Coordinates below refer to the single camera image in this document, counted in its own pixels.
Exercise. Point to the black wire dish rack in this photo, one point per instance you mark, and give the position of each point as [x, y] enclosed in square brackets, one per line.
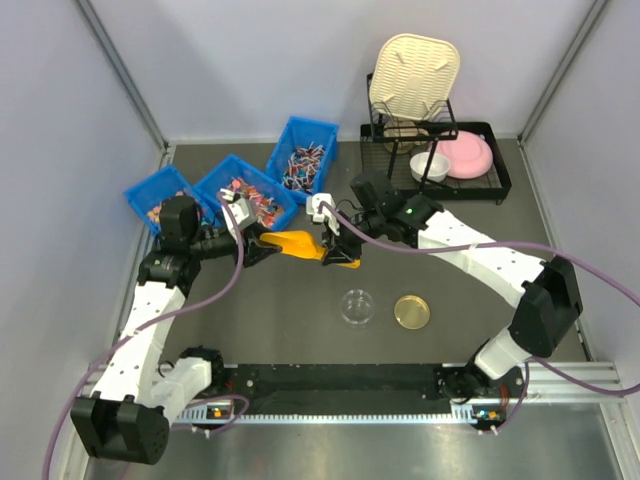
[494, 186]

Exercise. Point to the gold round lid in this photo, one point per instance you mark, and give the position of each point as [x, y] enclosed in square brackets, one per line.
[412, 312]

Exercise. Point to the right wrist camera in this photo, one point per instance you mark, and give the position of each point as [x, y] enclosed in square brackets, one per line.
[319, 208]

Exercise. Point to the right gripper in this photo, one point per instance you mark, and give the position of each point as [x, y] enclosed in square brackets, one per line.
[347, 239]

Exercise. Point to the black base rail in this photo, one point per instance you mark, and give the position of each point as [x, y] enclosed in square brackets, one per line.
[346, 389]

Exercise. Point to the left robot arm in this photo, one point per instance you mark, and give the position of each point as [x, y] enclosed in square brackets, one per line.
[129, 412]

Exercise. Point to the yellow plastic scoop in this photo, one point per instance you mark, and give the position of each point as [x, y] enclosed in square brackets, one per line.
[299, 244]

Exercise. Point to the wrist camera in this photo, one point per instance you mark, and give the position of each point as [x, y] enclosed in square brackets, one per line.
[319, 208]
[237, 210]

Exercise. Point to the white small bowl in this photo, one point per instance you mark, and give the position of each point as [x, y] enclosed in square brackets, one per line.
[438, 166]

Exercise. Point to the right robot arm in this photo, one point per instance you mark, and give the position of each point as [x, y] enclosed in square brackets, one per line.
[544, 294]

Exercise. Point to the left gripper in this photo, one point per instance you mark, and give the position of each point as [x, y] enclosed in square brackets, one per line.
[248, 245]

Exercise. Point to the pink round plate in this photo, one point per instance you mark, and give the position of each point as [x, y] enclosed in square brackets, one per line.
[469, 155]

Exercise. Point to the blue candy bin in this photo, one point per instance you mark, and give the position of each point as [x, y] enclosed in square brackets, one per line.
[146, 197]
[301, 160]
[272, 203]

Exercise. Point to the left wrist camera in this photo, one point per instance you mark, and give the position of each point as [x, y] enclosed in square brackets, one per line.
[237, 210]

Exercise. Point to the clear round container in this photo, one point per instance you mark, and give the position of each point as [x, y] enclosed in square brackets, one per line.
[357, 308]

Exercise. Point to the beige square ribbed plate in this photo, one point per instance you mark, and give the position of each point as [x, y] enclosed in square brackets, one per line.
[413, 77]

